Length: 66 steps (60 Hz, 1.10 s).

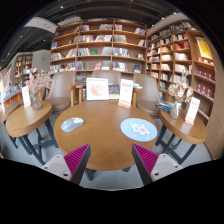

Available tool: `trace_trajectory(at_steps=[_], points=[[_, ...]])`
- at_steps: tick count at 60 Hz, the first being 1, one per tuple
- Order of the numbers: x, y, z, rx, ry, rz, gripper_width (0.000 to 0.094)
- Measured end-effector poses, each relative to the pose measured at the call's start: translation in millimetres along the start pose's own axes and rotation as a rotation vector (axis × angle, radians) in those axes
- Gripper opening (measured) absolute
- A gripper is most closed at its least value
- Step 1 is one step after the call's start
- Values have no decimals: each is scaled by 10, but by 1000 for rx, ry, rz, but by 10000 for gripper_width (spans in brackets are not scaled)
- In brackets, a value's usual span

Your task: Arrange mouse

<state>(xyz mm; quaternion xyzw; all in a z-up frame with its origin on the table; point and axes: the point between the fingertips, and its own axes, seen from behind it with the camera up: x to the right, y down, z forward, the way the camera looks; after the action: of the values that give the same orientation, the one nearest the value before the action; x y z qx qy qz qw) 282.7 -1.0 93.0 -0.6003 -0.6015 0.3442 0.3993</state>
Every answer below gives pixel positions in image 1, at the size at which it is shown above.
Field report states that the left vase with pink flowers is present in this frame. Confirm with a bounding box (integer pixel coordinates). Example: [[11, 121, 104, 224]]
[[25, 68, 52, 110]]

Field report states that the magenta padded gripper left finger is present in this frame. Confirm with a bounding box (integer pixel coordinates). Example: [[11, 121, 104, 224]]
[[42, 144, 91, 185]]

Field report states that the white sign on table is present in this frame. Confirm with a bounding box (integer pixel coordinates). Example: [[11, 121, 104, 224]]
[[185, 97, 200, 124], [22, 86, 31, 108]]

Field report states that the right beige armchair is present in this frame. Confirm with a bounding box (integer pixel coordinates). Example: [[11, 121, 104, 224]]
[[131, 73, 163, 119]]

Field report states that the white sign on left table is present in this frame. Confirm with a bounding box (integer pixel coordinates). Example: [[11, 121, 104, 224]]
[[22, 86, 31, 108]]

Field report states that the white and red standing sign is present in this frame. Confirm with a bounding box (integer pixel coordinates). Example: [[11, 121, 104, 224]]
[[118, 79, 133, 108]]

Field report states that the beige armchair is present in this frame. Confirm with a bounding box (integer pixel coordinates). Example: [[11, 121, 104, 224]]
[[47, 72, 78, 113], [76, 70, 121, 103], [131, 73, 163, 119]]

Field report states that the wooden side table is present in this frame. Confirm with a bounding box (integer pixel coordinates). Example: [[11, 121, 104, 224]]
[[155, 110, 208, 164], [6, 101, 58, 165]]

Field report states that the right wooden bookshelf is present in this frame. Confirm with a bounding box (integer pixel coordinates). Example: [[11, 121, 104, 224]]
[[147, 19, 224, 159]]

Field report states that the left beige armchair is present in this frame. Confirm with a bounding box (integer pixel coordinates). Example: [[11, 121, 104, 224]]
[[47, 72, 78, 113]]

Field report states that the right vase with dried flowers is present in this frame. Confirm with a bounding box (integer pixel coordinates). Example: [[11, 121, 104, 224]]
[[168, 71, 193, 119]]

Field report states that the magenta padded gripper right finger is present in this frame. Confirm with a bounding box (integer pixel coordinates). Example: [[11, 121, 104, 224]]
[[132, 144, 182, 185]]

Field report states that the right wooden side table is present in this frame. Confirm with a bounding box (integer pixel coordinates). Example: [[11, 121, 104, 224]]
[[155, 110, 208, 164]]

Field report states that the blue book on right table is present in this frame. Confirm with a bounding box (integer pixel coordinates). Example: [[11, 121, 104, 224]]
[[156, 102, 172, 112]]

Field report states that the white sign on right table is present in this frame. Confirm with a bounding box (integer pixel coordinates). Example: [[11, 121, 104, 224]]
[[185, 97, 200, 124]]

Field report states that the wooden bookshelf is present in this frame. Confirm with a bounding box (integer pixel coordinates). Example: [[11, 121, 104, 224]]
[[14, 52, 33, 87], [147, 19, 224, 159], [50, 18, 147, 76]]

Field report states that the round light blue mouse pad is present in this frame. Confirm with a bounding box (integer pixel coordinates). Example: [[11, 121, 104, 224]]
[[120, 118, 157, 142]]

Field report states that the middle beige armchair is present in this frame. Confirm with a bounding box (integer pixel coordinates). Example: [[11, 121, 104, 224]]
[[76, 70, 121, 103]]

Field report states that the white framed picture sign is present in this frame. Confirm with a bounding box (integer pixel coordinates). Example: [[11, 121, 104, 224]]
[[86, 78, 109, 101]]

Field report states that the round wooden centre table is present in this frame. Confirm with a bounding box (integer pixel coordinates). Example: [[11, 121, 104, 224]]
[[54, 101, 157, 180]]

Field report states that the far left wooden bookshelf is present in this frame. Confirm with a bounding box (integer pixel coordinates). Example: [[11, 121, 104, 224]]
[[14, 52, 33, 87]]

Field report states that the yellow poster on shelf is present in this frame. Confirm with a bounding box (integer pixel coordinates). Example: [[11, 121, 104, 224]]
[[196, 37, 212, 59]]

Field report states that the centre wooden bookshelf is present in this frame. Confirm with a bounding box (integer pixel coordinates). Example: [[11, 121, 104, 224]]
[[50, 18, 147, 76]]

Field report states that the left wooden side table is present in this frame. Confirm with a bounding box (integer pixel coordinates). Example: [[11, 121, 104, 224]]
[[6, 101, 58, 165]]

